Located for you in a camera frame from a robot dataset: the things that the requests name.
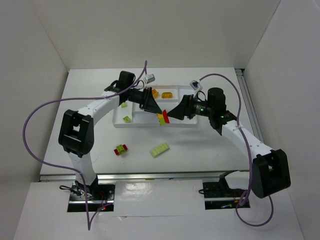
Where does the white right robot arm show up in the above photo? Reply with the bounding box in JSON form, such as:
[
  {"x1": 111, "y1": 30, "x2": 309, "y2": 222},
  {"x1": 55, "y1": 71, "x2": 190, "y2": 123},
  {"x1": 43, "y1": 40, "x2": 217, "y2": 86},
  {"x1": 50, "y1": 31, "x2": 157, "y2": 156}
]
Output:
[{"x1": 167, "y1": 87, "x2": 291, "y2": 199}]

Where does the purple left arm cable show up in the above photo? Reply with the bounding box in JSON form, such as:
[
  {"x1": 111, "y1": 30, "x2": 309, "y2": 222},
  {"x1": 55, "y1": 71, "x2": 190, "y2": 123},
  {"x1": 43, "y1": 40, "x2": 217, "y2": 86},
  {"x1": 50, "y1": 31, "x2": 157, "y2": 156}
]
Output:
[{"x1": 22, "y1": 60, "x2": 148, "y2": 231}]

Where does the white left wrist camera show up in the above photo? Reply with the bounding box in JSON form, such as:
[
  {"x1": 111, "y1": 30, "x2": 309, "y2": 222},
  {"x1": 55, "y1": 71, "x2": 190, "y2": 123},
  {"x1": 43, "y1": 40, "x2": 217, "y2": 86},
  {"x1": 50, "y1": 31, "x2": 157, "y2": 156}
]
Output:
[{"x1": 143, "y1": 74, "x2": 156, "y2": 85}]

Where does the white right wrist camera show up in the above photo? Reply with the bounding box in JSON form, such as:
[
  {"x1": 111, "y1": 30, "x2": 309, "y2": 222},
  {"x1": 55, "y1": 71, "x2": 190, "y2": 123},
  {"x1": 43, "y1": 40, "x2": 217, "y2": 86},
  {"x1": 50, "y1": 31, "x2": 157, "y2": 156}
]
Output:
[{"x1": 189, "y1": 80, "x2": 202, "y2": 91}]

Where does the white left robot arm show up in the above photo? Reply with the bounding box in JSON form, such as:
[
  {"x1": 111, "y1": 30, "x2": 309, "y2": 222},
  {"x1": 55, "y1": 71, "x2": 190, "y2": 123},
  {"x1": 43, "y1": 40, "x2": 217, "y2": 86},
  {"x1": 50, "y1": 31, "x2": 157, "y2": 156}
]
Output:
[{"x1": 58, "y1": 71, "x2": 162, "y2": 196}]

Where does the red green lego cluster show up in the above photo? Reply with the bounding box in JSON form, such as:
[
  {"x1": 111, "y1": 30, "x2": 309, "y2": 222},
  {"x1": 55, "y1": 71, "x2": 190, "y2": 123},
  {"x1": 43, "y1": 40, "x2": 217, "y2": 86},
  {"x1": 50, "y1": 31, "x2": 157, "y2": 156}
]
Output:
[{"x1": 113, "y1": 144, "x2": 128, "y2": 156}]

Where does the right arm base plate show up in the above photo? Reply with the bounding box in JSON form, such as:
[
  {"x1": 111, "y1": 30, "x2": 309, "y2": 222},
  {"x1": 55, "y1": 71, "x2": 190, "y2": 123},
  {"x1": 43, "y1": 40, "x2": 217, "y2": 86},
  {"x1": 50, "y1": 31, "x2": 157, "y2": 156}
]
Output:
[{"x1": 198, "y1": 182, "x2": 244, "y2": 210}]

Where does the aluminium rail right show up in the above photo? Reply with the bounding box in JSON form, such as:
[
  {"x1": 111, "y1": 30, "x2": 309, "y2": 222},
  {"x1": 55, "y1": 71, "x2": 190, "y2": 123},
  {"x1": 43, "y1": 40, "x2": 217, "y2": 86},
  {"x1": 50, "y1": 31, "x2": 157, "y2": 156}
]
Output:
[{"x1": 235, "y1": 69, "x2": 271, "y2": 159}]

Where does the orange yellow lego piece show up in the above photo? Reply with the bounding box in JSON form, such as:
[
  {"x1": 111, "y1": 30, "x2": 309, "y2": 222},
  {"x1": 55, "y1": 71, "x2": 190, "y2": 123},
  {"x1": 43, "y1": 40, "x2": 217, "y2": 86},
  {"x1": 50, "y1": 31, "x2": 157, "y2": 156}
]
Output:
[{"x1": 152, "y1": 89, "x2": 159, "y2": 99}]

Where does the long light green lego brick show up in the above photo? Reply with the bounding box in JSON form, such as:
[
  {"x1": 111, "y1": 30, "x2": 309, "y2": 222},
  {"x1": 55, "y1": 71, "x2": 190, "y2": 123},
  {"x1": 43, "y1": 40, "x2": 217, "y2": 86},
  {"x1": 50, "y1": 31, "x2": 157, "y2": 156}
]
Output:
[{"x1": 150, "y1": 143, "x2": 170, "y2": 158}]

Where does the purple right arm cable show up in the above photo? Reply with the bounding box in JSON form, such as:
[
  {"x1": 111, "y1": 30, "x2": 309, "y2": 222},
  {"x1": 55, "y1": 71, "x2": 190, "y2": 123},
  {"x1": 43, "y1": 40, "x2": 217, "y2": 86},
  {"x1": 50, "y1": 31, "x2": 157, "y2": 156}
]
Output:
[{"x1": 197, "y1": 73, "x2": 274, "y2": 227}]

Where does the orange printed lego brick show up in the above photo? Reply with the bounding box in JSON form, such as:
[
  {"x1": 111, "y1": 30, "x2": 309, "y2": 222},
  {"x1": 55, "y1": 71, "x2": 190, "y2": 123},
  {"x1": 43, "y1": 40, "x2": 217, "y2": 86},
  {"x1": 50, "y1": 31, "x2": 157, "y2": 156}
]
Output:
[{"x1": 161, "y1": 92, "x2": 173, "y2": 99}]

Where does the red yellow green lego stack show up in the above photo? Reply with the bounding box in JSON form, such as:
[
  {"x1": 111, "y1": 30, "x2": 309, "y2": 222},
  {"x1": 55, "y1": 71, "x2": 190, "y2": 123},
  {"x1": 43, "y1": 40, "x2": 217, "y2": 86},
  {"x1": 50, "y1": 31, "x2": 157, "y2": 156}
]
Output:
[{"x1": 157, "y1": 110, "x2": 170, "y2": 126}]

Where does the small light green lego brick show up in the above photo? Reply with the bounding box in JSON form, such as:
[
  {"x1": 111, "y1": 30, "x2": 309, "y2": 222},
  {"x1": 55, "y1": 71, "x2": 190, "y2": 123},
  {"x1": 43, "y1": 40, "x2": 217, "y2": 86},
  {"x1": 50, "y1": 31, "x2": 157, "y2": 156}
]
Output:
[{"x1": 123, "y1": 116, "x2": 132, "y2": 124}]

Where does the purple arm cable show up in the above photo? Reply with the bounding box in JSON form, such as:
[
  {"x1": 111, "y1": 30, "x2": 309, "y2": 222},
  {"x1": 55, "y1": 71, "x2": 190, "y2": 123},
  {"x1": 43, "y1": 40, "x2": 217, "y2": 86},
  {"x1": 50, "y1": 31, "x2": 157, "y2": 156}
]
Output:
[
  {"x1": 22, "y1": 60, "x2": 148, "y2": 231},
  {"x1": 197, "y1": 73, "x2": 274, "y2": 227}
]

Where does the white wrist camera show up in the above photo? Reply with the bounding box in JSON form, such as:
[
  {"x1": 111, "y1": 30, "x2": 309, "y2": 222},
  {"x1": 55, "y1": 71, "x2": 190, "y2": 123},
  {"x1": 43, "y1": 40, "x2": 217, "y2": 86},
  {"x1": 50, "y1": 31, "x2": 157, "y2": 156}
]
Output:
[
  {"x1": 189, "y1": 80, "x2": 202, "y2": 91},
  {"x1": 143, "y1": 74, "x2": 156, "y2": 85}
]

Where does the white divided sorting tray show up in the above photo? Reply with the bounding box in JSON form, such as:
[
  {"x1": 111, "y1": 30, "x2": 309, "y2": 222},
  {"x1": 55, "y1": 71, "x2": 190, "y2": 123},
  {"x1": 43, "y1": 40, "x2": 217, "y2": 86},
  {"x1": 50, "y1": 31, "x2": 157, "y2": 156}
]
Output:
[{"x1": 112, "y1": 85, "x2": 198, "y2": 128}]

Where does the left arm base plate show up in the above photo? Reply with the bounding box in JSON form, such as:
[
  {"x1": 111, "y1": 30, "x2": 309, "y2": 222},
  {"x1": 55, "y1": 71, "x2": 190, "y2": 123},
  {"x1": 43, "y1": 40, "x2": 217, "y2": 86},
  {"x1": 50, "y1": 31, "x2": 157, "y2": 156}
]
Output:
[{"x1": 59, "y1": 182, "x2": 116, "y2": 213}]

